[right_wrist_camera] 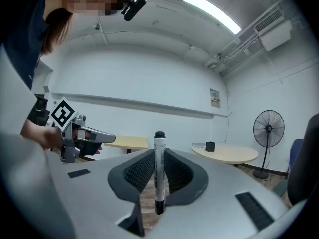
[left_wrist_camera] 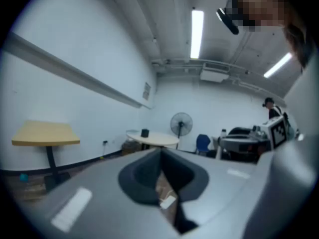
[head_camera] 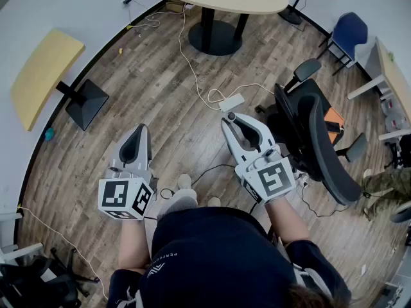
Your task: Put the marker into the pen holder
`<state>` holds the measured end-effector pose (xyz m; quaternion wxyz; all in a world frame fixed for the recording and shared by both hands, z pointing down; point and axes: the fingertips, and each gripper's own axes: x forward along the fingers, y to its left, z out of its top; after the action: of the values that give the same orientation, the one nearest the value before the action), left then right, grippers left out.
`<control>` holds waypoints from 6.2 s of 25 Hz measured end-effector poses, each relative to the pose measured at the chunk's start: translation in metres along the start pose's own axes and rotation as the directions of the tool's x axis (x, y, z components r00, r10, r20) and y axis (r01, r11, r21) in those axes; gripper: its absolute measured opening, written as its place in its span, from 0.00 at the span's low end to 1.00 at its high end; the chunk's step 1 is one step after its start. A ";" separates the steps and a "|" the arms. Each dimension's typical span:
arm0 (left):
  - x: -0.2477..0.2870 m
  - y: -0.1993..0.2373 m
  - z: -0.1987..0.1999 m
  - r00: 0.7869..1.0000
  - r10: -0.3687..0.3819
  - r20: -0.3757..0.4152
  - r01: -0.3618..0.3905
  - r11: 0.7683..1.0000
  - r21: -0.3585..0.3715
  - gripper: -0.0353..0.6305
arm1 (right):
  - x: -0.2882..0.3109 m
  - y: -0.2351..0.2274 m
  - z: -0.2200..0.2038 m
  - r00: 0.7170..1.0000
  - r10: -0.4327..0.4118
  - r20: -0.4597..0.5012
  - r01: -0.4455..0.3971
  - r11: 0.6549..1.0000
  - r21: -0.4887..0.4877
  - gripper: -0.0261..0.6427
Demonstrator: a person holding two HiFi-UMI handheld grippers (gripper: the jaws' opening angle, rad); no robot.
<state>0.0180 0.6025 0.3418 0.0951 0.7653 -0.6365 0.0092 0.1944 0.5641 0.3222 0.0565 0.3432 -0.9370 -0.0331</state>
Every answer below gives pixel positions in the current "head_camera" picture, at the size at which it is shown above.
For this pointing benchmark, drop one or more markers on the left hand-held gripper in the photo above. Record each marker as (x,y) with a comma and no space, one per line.
(120,197)

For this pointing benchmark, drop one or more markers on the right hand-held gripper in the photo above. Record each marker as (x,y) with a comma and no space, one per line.
(273,180)

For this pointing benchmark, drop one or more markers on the person's right forearm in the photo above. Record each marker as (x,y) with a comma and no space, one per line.
(285,220)

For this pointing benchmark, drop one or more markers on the person's left forearm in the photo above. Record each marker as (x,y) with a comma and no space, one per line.
(133,245)

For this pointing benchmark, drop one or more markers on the white power strip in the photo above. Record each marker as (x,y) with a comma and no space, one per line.
(231,103)

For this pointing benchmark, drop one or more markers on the person's light shoe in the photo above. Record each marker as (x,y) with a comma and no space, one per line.
(214,201)
(184,181)

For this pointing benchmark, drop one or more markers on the person's grey trousers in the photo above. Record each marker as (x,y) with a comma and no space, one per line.
(180,202)

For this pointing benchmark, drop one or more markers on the white plug adapter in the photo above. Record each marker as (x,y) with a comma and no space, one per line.
(301,178)

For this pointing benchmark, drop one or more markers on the black office chair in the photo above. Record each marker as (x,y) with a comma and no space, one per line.
(316,140)
(38,281)

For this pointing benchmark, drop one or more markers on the black phone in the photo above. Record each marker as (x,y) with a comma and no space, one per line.
(333,126)

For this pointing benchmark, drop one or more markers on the small teal object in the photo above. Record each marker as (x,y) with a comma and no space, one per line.
(49,134)

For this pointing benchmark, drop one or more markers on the orange box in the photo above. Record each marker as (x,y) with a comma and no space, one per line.
(334,115)

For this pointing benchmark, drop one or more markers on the wooden side table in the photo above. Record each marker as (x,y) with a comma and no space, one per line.
(45,72)

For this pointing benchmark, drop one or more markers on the person's torso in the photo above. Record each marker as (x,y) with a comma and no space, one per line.
(218,255)

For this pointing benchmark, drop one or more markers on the black standing fan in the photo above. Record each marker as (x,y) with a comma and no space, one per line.
(290,15)

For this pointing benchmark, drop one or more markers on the blue chair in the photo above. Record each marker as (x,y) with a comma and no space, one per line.
(350,32)

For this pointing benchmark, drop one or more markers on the cardboard box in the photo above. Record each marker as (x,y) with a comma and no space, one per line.
(175,6)

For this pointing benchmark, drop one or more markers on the clear water bottle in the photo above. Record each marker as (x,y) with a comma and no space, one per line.
(396,121)
(390,104)

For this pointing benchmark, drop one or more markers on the white desk frame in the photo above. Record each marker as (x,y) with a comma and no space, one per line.
(19,250)

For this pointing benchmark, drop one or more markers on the wooden desk with white frame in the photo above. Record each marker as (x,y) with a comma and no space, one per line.
(393,72)

